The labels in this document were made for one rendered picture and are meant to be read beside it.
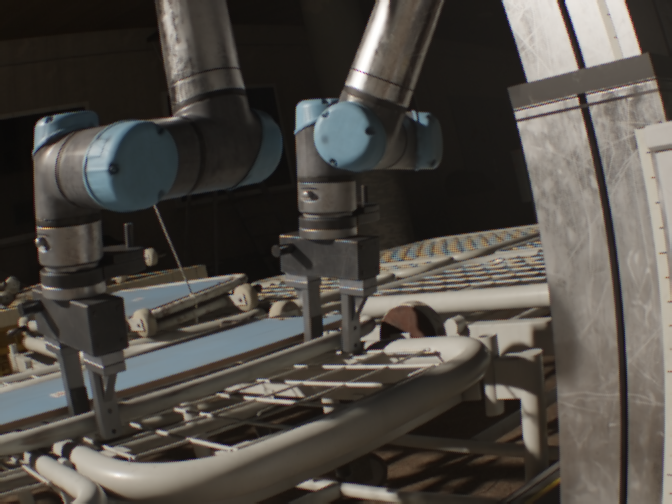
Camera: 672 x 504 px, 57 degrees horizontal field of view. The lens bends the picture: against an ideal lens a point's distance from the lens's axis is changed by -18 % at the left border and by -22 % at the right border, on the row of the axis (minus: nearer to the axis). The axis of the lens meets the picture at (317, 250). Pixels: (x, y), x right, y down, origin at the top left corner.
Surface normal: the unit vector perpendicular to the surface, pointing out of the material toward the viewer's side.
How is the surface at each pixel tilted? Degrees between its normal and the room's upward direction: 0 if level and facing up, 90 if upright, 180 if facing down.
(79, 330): 90
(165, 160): 101
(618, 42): 90
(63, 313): 90
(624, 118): 90
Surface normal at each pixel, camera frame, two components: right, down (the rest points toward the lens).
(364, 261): 0.78, 0.07
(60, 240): 0.05, 0.16
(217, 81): 0.34, -0.08
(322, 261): -0.63, 0.15
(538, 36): -0.82, 0.18
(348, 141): -0.41, 0.12
